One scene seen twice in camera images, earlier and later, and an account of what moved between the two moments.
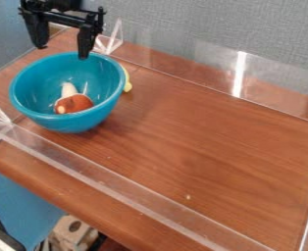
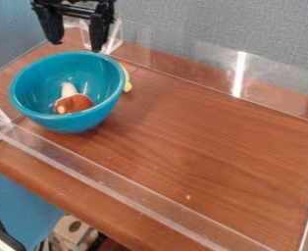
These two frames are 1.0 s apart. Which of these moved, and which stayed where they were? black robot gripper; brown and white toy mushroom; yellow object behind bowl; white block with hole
Moved: black robot gripper
Stayed: yellow object behind bowl; white block with hole; brown and white toy mushroom
